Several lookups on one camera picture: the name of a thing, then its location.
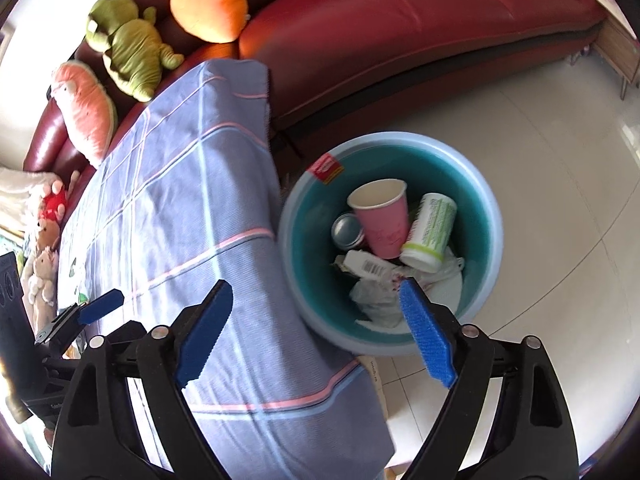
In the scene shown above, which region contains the wooden side table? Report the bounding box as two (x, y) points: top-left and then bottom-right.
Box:
(593, 0), (640, 100)

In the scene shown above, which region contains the white plastic bag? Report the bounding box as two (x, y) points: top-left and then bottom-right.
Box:
(340, 248), (464, 335)

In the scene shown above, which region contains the beige rabbit plush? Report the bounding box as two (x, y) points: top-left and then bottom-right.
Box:
(21, 247), (58, 335)

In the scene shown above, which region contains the pink radish plush toy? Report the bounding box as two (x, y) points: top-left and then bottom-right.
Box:
(51, 60), (117, 168)

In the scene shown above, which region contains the dark red leather sofa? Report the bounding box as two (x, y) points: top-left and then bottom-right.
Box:
(22, 0), (609, 176)

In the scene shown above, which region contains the white green-label pill bottle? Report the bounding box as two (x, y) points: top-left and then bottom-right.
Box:
(399, 193), (458, 273)

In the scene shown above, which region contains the pink paper cup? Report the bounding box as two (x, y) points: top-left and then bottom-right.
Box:
(347, 179), (409, 260)

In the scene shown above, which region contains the green dinosaur plush toy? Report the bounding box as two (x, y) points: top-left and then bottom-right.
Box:
(85, 0), (184, 102)

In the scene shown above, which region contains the teal plastic trash bin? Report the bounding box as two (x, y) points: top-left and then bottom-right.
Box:
(278, 131), (503, 356)

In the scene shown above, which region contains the white blanket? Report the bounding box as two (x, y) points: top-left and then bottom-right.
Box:
(0, 167), (58, 233)

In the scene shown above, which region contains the brown teddy bear red shirt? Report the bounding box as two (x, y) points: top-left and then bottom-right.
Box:
(36, 170), (80, 256)

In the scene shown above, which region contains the purple plaid tablecloth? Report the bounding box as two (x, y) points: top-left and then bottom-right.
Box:
(58, 58), (394, 479)

